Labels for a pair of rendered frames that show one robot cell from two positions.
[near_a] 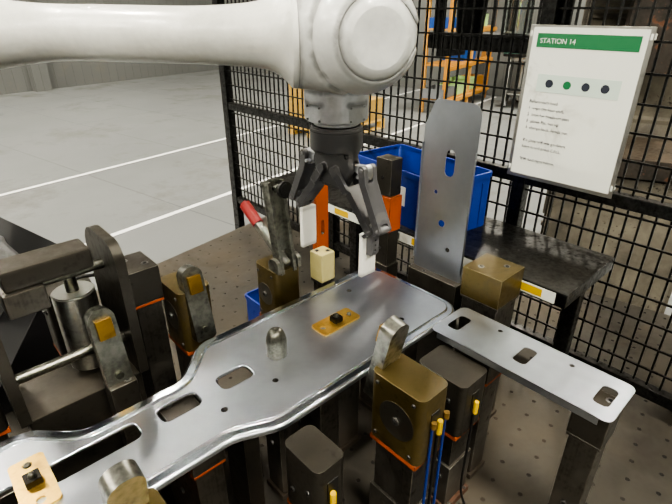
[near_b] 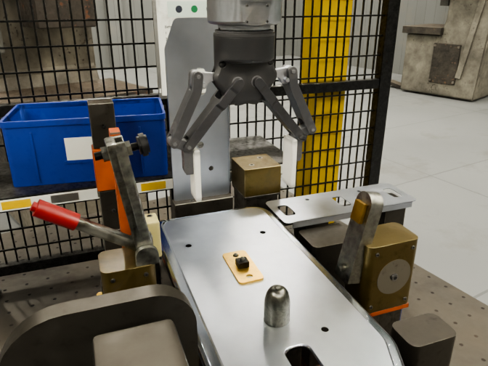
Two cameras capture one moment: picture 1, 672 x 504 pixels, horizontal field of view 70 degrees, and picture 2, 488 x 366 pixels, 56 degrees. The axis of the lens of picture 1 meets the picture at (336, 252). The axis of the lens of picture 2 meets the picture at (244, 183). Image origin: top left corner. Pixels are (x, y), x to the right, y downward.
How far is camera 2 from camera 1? 0.72 m
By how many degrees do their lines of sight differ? 61
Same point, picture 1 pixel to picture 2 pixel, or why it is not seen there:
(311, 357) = (295, 295)
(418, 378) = (388, 232)
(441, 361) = (320, 237)
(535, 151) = not seen: hidden behind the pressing
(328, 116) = (275, 14)
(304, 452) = (429, 335)
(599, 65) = not seen: outside the picture
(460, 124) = (205, 40)
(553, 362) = (353, 194)
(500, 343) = (322, 204)
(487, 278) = (268, 169)
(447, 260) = (213, 178)
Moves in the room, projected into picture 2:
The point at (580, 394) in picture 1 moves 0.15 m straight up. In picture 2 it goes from (388, 198) to (398, 125)
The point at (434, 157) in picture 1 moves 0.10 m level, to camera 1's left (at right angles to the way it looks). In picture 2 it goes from (181, 80) to (150, 90)
